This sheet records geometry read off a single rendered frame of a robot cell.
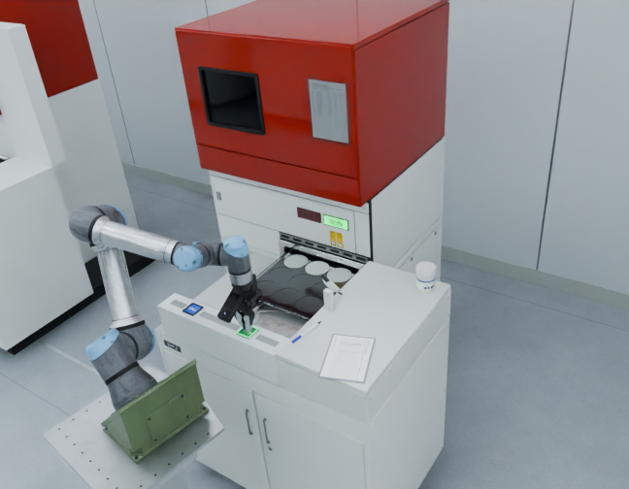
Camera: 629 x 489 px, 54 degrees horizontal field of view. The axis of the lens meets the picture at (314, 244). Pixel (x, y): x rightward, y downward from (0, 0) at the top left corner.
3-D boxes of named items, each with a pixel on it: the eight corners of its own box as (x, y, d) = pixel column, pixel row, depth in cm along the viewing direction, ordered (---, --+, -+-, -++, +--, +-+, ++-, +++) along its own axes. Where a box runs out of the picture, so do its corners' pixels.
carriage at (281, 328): (236, 309, 244) (235, 303, 243) (313, 339, 226) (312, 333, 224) (222, 320, 239) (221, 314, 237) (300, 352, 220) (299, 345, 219)
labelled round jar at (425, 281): (420, 280, 232) (421, 259, 227) (438, 285, 228) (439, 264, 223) (412, 290, 227) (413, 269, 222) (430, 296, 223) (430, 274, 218)
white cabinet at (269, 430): (273, 382, 328) (253, 252, 285) (444, 459, 279) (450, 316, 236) (189, 470, 285) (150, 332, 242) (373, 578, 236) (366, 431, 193)
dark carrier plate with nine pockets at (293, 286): (292, 250, 269) (292, 249, 269) (361, 272, 252) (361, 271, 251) (242, 293, 246) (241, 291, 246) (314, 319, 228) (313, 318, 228)
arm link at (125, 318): (108, 371, 205) (69, 210, 203) (131, 359, 219) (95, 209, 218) (140, 365, 202) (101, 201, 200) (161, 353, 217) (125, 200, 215)
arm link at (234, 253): (224, 233, 200) (249, 234, 199) (230, 261, 206) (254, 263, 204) (216, 245, 194) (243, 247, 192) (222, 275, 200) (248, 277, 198)
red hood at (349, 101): (298, 112, 321) (287, -11, 289) (445, 136, 280) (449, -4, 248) (199, 168, 270) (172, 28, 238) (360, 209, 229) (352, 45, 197)
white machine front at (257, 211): (224, 239, 297) (211, 162, 276) (374, 286, 255) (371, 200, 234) (220, 242, 295) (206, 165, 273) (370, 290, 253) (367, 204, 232)
